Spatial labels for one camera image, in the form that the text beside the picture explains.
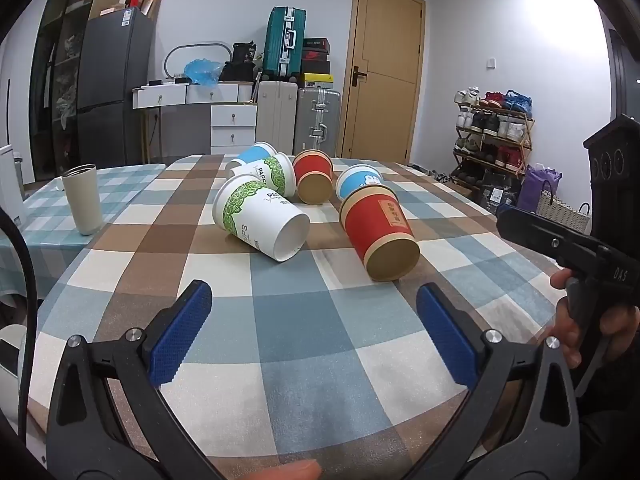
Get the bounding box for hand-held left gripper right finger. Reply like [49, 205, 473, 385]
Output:
[400, 282, 583, 480]

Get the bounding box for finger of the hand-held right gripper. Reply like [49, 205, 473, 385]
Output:
[496, 204, 608, 272]

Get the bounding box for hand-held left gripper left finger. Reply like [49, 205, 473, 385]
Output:
[45, 279, 231, 480]

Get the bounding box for person's right forearm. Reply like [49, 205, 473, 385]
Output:
[575, 395, 640, 480]

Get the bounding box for large red paper cup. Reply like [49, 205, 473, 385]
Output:
[339, 184, 421, 282]

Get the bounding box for large white green-leaf paper cup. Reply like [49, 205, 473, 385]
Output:
[211, 174, 312, 263]

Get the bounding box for blue cartoon paper cup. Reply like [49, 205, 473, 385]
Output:
[335, 163, 385, 202]

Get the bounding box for small white green-leaf paper cup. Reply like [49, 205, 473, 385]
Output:
[227, 152, 297, 200]

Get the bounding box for plain blue white paper cup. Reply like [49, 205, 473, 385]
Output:
[224, 141, 279, 173]

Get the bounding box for small red paper cup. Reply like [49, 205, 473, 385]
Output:
[291, 149, 334, 206]

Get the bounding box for person's right hand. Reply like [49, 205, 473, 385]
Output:
[544, 267, 640, 373]

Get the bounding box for person's left hand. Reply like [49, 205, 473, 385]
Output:
[264, 460, 322, 480]

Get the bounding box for woven basket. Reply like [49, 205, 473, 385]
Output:
[536, 182, 606, 234]

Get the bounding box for purple bag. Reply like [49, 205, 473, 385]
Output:
[517, 162, 564, 212]

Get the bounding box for wooden shoe rack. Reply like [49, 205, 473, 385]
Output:
[452, 101, 535, 197]

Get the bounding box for rows of shoes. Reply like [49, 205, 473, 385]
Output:
[452, 87, 534, 186]

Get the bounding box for brown blue checked tablecloth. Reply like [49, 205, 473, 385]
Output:
[25, 152, 601, 480]

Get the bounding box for beige tumbler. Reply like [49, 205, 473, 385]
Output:
[61, 164, 104, 236]

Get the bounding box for teal checked tablecloth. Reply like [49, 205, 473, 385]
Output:
[0, 162, 167, 303]

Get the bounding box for white dressing table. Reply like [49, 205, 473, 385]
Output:
[132, 81, 259, 157]

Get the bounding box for wooden door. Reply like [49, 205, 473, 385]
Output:
[340, 0, 426, 164]

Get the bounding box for white appliance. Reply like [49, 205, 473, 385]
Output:
[0, 144, 27, 229]

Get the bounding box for white suitcase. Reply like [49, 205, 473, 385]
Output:
[256, 80, 300, 154]

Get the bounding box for silver suitcase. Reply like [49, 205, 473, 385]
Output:
[295, 86, 342, 157]

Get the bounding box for grey refrigerator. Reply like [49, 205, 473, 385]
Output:
[76, 7, 155, 168]

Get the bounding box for blue plastic bag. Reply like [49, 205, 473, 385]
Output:
[183, 58, 225, 86]

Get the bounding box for black bag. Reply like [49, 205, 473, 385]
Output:
[220, 41, 259, 83]

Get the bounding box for oval mirror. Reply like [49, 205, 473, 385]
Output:
[163, 42, 232, 82]

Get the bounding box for dark glass cabinet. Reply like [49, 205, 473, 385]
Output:
[27, 0, 108, 183]

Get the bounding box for black shoe box stack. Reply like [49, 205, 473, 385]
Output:
[302, 37, 332, 76]

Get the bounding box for teal suitcase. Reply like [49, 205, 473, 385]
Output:
[262, 6, 307, 81]

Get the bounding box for cardboard box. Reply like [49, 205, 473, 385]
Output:
[100, 0, 165, 20]

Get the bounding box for black cable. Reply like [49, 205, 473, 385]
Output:
[0, 207, 39, 443]

